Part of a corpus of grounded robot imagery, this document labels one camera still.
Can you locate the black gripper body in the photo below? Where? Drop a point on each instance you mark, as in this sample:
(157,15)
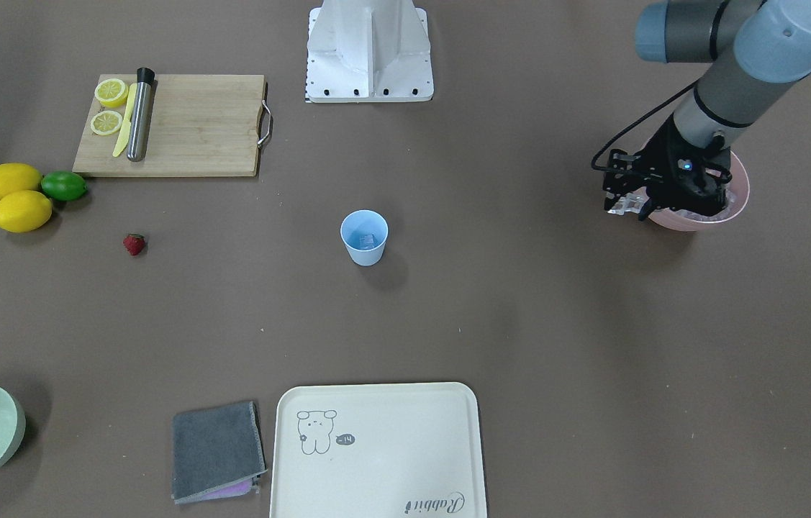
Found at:
(666,152)

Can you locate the grey folded cloth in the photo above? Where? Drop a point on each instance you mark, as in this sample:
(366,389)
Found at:
(217,453)

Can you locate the red strawberry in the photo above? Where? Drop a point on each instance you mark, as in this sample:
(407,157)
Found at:
(134,243)

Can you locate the yellow lemon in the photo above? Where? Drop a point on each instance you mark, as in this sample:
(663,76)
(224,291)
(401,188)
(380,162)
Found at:
(24,211)
(17,176)

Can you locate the cream rabbit tray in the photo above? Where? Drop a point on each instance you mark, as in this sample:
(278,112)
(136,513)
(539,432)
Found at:
(378,450)

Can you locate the yellow plastic knife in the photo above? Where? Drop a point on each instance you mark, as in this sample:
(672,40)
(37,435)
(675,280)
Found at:
(125,128)

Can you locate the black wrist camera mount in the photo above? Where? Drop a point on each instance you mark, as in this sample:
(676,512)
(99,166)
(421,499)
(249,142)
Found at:
(622,181)

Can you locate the lemon half slice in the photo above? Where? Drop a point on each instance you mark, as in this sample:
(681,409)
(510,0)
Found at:
(112,93)
(106,122)

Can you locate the wooden cutting board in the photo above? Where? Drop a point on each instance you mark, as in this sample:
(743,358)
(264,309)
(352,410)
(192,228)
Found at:
(201,126)

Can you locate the green lime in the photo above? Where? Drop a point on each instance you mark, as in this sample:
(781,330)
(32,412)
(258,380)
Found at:
(63,186)

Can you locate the pink bowl of ice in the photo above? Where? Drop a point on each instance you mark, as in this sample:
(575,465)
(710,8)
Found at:
(725,204)

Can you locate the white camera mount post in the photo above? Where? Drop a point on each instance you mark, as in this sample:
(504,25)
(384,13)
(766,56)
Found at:
(368,52)

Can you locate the clear ice cube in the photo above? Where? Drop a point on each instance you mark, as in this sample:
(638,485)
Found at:
(366,241)

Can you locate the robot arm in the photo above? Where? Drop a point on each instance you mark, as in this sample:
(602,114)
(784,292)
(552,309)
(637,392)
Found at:
(755,50)

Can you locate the light blue plastic cup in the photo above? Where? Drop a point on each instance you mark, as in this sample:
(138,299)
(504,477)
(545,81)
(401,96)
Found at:
(364,233)

